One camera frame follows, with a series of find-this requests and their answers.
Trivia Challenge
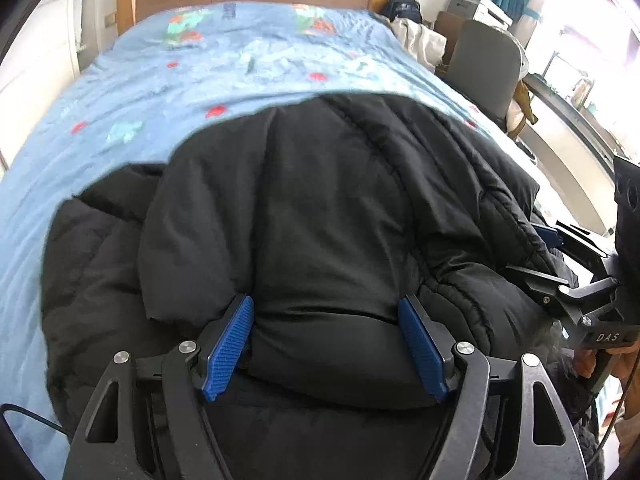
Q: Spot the black puffer jacket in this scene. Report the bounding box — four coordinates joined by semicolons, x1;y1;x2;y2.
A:
41;94;591;479

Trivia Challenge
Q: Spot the person's right hand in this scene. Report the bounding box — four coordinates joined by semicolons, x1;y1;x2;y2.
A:
574;339;640;456

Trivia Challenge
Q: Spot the white desk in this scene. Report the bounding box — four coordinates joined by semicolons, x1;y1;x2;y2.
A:
520;74;618;235

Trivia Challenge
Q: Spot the mustard yellow garment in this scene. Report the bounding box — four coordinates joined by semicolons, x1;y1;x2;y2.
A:
506;80;538;140

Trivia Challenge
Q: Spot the grey office chair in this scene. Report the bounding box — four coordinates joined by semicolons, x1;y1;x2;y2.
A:
445;20;522;131

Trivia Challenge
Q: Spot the white cloth pile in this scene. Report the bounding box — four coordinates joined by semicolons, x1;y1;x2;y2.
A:
390;18;447;73

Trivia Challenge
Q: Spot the white printer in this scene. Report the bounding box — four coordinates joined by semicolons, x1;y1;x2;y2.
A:
446;0;512;30

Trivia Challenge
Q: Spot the black backpack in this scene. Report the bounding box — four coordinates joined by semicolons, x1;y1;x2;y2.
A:
378;0;422;24

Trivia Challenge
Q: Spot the blue printed bed sheet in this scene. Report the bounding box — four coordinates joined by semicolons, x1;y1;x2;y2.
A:
0;0;542;480

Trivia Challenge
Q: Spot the white wardrobe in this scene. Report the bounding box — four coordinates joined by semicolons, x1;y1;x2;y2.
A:
1;0;82;170

